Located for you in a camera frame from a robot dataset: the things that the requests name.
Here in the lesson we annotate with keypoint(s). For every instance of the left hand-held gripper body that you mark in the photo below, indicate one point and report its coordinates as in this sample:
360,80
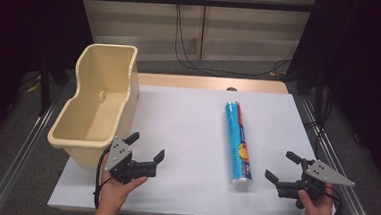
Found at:
119,155

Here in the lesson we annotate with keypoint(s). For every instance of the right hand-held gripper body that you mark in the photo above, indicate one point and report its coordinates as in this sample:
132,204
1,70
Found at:
321,174

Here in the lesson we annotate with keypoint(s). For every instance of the cream plastic bin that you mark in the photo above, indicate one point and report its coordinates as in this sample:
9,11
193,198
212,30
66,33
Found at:
91,114

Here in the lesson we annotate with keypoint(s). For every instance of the blue cling film roll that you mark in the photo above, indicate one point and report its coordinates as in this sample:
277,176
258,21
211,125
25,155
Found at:
238,140

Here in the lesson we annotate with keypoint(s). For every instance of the person's right hand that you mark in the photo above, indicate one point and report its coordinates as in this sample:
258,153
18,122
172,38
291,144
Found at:
319,210

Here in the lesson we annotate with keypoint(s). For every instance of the person's left hand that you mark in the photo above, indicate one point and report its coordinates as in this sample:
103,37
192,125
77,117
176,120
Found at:
114,193

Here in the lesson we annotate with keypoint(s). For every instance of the white table cover sheet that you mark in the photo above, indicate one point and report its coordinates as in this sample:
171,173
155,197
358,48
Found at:
183,137

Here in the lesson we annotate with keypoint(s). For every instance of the black metal stand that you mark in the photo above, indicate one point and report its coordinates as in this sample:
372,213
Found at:
45,88
318,102

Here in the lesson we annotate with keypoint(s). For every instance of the black curtain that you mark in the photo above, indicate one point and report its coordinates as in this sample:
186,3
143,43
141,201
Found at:
364,64
16,26

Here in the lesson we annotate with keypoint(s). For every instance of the black horizontal bar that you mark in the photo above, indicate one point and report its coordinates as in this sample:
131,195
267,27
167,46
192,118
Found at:
218,3

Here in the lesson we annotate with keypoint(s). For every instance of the metal floor rail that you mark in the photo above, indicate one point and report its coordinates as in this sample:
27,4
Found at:
19,150
341,170

